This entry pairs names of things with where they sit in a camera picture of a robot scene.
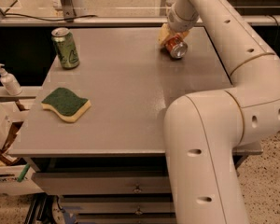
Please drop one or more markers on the red coke can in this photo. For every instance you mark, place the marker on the red coke can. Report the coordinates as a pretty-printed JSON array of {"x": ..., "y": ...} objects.
[{"x": 176, "y": 47}]

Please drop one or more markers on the middle grey drawer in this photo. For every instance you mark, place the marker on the middle grey drawer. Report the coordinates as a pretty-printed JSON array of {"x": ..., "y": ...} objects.
[{"x": 123, "y": 204}]

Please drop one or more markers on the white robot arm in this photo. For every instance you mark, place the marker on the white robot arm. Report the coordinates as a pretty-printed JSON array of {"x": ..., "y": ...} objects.
[{"x": 201, "y": 129}]

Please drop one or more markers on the top grey drawer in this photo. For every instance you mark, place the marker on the top grey drawer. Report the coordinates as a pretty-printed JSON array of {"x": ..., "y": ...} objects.
[{"x": 102, "y": 183}]

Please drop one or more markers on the white pump bottle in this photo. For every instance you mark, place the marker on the white pump bottle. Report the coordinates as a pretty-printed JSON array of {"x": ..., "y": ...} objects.
[{"x": 9, "y": 82}]

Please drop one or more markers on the green and yellow sponge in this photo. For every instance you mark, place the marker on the green and yellow sponge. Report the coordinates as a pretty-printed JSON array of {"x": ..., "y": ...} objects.
[{"x": 66, "y": 104}]

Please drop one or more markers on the grey drawer cabinet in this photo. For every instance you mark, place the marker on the grey drawer cabinet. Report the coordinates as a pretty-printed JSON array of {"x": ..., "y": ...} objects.
[{"x": 130, "y": 84}]

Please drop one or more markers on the grey drawer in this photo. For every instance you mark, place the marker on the grey drawer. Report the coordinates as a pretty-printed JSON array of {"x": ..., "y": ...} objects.
[
  {"x": 123, "y": 204},
  {"x": 102, "y": 183},
  {"x": 127, "y": 219}
]

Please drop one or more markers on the green soda can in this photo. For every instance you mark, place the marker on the green soda can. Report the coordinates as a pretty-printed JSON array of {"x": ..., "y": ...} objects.
[{"x": 65, "y": 47}]

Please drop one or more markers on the green marker pen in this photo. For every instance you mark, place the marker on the green marker pen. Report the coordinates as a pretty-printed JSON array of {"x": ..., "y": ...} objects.
[{"x": 23, "y": 173}]

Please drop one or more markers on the white cardboard box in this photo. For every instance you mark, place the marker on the white cardboard box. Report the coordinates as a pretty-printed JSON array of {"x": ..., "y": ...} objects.
[{"x": 12, "y": 116}]

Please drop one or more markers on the left metal bracket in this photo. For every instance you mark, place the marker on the left metal bracket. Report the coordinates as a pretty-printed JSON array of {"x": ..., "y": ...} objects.
[{"x": 68, "y": 10}]

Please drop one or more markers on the bottom grey drawer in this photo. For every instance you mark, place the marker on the bottom grey drawer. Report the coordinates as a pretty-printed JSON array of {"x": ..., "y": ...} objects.
[{"x": 127, "y": 219}]

